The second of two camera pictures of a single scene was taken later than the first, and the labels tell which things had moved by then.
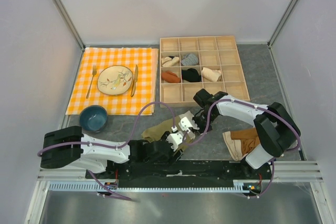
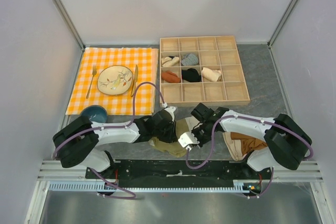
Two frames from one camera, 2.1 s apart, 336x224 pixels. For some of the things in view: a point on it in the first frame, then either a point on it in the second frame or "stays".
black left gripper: (170, 160) → (171, 137)
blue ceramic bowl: (93, 118) stays
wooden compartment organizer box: (189, 64) stays
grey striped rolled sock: (189, 59) stays
